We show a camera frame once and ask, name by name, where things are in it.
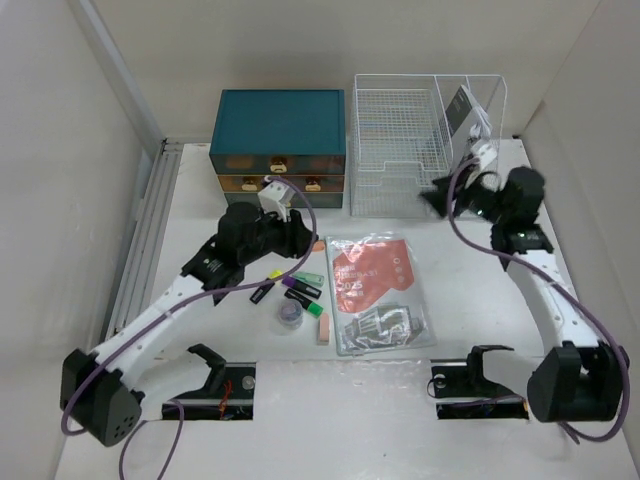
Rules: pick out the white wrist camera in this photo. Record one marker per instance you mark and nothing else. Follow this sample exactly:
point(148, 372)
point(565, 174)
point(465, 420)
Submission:
point(275, 197)
point(484, 153)

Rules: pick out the Canon setup guide booklet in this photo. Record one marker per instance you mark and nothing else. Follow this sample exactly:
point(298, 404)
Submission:
point(467, 123)

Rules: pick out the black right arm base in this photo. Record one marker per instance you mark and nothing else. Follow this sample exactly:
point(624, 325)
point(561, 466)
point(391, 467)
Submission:
point(462, 390)

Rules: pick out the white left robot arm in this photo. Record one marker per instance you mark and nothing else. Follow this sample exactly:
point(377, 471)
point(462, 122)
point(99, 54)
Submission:
point(106, 390)

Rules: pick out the white wire desk organizer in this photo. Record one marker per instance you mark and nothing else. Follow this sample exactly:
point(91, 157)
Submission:
point(399, 137)

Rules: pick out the clear round pin box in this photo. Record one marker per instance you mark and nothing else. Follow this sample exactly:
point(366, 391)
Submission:
point(289, 316)

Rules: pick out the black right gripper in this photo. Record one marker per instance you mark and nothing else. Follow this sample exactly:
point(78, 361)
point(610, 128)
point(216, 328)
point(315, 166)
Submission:
point(438, 197)

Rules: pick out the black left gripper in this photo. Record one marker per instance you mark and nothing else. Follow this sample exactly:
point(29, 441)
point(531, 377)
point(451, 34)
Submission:
point(295, 236)

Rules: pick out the black purple highlighter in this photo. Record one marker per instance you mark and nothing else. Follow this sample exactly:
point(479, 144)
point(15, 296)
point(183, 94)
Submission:
point(301, 287)

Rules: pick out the black green highlighter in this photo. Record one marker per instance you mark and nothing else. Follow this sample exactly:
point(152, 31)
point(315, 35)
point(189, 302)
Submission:
point(307, 304)

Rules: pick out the orange transparent stapler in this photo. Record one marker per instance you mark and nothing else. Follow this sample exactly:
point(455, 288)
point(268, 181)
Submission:
point(319, 246)

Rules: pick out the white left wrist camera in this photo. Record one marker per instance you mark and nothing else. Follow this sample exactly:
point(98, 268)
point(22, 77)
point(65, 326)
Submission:
point(275, 197)

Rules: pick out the teal drawer cabinet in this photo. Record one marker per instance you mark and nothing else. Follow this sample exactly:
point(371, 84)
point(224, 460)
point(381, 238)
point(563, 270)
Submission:
point(299, 134)

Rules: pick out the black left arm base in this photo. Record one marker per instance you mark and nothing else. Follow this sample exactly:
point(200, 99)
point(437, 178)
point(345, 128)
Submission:
point(227, 392)

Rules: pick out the clear mesh zip pouch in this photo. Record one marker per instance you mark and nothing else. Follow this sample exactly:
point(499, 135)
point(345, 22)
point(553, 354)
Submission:
point(377, 295)

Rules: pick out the aluminium rail frame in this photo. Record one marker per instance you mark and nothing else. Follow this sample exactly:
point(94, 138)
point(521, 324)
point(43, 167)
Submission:
point(177, 214)

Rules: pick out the pink eraser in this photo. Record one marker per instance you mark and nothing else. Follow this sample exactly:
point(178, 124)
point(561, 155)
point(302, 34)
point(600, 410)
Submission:
point(323, 330)

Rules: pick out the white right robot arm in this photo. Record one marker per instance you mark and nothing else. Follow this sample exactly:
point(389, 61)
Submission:
point(583, 376)

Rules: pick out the black yellow highlighter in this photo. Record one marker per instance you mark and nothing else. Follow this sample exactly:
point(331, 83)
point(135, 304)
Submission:
point(258, 295)

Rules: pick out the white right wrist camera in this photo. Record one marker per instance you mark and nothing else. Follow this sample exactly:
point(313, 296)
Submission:
point(484, 153)

